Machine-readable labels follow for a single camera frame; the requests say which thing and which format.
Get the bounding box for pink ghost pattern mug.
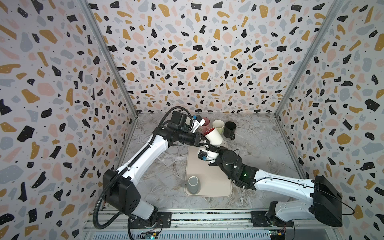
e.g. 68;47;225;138
200;117;211;134

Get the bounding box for white mug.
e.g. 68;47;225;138
203;128;223;146

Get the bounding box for light green mug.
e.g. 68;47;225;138
212;120;225;134

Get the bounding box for black mug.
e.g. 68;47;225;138
224;121;237;141

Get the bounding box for grey mug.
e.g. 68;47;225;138
186;176;201;195

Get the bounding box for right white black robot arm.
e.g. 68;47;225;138
198;147;343;228

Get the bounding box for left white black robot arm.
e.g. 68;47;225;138
93;107;205;229

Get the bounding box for beige plastic tray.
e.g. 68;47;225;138
185;146;232;197

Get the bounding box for right circuit board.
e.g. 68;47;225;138
269;230;286;240

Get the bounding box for left green circuit board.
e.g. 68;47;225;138
138;231;160;240

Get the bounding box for left black corrugated cable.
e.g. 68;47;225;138
92;106;194;230

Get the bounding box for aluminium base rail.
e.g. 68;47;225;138
80;209;342;240

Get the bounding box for left corner aluminium post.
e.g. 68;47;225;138
76;0;139;117

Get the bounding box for corner aluminium post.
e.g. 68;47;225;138
274;0;346;118
76;0;139;117

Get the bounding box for right corner aluminium post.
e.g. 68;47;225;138
274;0;346;118

